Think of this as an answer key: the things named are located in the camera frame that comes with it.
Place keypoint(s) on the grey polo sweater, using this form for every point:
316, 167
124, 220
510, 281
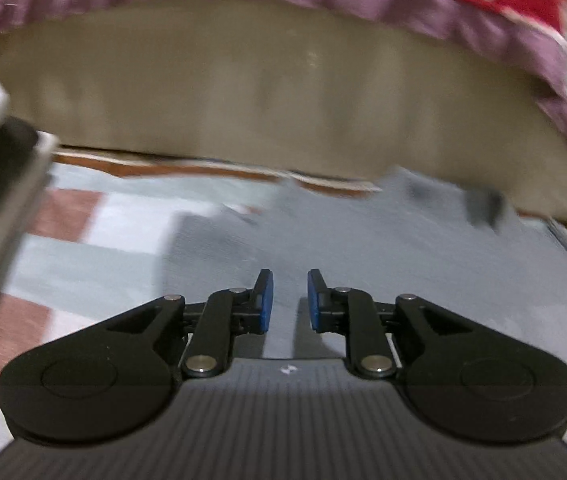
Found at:
463, 249

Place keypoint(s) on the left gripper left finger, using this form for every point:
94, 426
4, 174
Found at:
115, 377

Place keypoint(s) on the beige mattress side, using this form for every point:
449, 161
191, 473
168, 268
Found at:
267, 84

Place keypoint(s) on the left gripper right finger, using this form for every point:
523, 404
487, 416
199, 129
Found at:
457, 375

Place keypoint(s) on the checkered pink white blanket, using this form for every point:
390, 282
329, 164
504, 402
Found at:
100, 241

